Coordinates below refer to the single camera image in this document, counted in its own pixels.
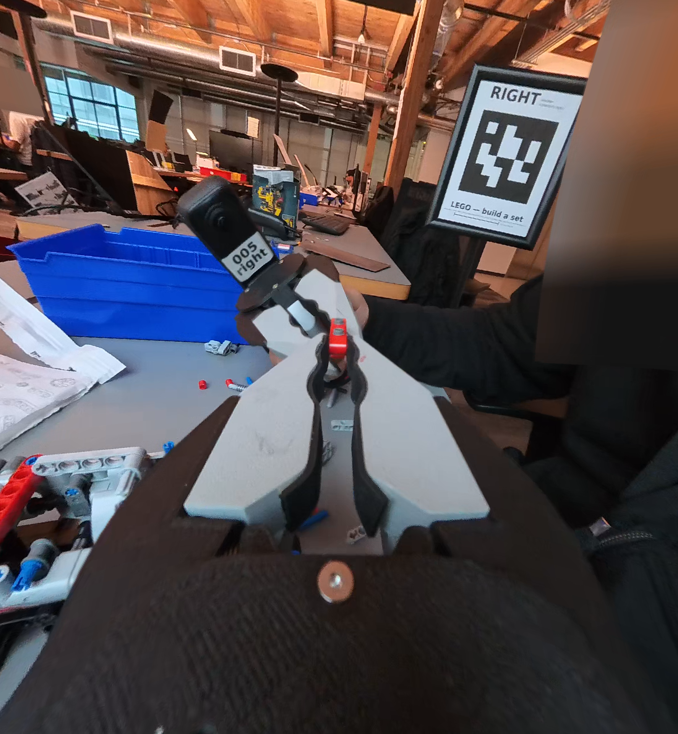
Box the black keyboard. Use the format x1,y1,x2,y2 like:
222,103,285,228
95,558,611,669
302,213,351,236

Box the black white marker board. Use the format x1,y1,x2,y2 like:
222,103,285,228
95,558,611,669
427,64,587,250

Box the grey red brick vehicle model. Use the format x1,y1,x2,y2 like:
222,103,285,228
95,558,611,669
0,442,175,706

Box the person's right forearm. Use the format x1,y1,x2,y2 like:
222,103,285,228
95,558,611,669
362,275,575,402

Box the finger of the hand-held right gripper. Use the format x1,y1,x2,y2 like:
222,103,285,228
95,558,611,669
252,304,317,363
298,268,367,340

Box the printed marker sheet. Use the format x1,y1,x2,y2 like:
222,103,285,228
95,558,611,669
15,172,79,211

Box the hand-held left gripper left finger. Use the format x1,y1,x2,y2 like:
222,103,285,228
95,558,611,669
183,334,325,531

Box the blue plastic bin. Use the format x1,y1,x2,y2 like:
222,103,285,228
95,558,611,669
8,224,265,345

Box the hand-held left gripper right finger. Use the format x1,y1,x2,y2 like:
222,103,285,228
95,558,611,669
347,338,490,538

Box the green yellow toy box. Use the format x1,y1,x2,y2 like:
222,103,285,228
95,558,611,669
252,165,301,230

